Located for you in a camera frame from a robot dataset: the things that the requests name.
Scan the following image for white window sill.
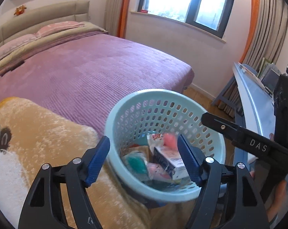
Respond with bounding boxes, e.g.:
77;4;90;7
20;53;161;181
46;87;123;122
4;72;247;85
130;11;227;44

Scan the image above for beige padded headboard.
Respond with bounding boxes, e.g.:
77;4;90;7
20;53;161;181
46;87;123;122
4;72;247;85
0;0;90;50

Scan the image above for red plush toy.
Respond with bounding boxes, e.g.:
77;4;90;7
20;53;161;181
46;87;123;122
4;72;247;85
14;5;27;16

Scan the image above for white milk carton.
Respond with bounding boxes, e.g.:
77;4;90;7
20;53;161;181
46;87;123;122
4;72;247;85
152;145;190;182

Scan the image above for white wrapper with red print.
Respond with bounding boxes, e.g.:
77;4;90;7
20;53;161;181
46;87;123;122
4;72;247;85
147;134;167;152

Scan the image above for dark framed window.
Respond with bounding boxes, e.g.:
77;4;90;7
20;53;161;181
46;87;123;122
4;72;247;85
137;0;237;39

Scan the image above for beige curtain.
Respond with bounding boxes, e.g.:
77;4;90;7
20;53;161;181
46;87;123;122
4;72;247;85
247;0;288;77
103;0;128;37

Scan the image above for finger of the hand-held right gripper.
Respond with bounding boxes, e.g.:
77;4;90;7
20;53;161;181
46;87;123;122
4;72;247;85
201;112;288;160

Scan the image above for pink pillows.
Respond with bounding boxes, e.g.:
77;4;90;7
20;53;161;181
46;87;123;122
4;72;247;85
0;21;108;77

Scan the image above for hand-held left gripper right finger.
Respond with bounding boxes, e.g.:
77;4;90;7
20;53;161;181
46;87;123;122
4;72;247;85
177;135;271;229

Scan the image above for light teal plastic basket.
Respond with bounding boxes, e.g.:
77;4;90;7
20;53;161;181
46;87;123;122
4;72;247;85
103;89;226;204

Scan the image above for pink pillow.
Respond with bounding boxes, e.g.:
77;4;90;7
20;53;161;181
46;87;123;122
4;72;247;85
36;21;85;37
0;34;37;62

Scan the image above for pink crumpled wrapper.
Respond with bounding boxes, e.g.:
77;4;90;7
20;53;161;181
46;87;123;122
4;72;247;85
163;134;178;148

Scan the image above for blue-grey wooden chair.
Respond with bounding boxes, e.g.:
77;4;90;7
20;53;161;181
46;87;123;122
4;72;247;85
211;64;259;106

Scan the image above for pink snack packet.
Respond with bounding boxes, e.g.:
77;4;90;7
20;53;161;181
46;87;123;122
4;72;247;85
146;162;172;182

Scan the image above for upright books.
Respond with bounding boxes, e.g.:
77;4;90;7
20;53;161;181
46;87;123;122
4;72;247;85
257;57;282;91

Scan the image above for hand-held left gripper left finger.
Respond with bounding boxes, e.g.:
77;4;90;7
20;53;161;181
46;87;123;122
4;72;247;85
18;135;111;229

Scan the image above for white desk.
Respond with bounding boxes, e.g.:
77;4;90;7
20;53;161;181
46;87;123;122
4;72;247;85
232;62;276;163

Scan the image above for teal crumpled wrapper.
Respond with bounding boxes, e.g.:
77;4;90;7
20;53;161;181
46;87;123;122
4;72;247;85
122;153;148;174

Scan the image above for orange curtain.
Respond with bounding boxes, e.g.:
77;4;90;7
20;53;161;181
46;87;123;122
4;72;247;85
239;0;262;64
116;0;133;39

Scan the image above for stack of papers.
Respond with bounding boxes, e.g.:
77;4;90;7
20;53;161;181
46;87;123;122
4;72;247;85
238;62;273;96

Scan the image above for person's right hand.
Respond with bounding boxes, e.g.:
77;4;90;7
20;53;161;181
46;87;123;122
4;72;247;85
266;180;288;222

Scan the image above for orange and white plush blanket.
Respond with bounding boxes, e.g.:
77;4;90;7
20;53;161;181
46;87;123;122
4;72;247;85
0;97;151;229

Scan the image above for bed with purple bedspread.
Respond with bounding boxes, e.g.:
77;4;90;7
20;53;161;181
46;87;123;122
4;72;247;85
0;32;195;134

